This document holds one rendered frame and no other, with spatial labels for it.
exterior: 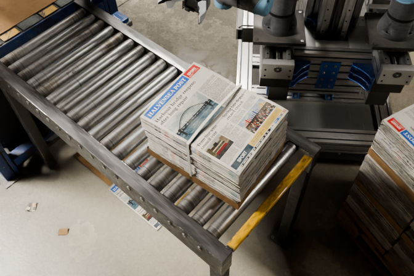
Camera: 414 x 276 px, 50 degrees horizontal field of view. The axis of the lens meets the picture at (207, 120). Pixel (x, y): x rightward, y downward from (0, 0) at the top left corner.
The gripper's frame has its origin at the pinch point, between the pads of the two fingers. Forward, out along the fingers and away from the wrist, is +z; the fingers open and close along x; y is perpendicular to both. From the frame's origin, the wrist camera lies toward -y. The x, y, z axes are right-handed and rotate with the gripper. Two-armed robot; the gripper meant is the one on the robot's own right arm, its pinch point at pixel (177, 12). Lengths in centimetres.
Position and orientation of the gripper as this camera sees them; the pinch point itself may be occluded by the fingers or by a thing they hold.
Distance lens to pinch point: 140.4
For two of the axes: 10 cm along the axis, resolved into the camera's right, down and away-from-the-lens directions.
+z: -5.1, 6.9, -5.1
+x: -8.6, -4.7, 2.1
